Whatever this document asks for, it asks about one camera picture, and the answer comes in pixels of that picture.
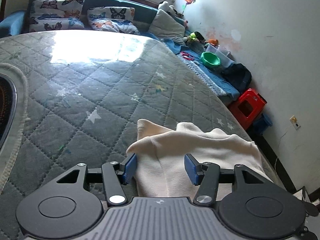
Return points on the blue plastic stool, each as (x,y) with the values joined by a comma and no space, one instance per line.
(263,122)

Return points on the cream long-sleeve garment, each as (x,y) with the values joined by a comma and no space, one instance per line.
(175,150)

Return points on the green plastic bowl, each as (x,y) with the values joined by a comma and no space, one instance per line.
(211,60)

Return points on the blue sofa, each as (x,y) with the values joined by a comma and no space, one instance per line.
(143,15)

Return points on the grey pillow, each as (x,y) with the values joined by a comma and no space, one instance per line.
(167,26)

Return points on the dark bag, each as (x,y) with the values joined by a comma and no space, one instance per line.
(237,76)

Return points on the small red item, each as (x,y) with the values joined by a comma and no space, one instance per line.
(187,55)

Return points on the black round induction cooktop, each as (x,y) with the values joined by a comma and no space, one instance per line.
(6,110)

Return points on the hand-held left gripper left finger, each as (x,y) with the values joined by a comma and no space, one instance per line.
(130,168)

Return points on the clear plastic box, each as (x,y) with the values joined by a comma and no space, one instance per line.
(210,48)
(226,56)

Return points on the red plastic stool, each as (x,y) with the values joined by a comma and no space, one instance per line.
(250,97)

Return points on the grey quilted star table cover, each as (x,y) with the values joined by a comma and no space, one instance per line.
(87,87)

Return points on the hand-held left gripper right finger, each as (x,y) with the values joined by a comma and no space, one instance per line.
(191,169)

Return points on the blue quilted sofa blanket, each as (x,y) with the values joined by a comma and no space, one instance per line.
(212,80)

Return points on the yellow-green toy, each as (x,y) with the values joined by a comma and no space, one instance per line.
(192,37)

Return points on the white plush toy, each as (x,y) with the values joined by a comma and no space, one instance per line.
(163,6)

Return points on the wall socket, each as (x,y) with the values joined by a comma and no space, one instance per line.
(294,122)

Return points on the orange toy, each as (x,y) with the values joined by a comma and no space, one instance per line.
(212,41)

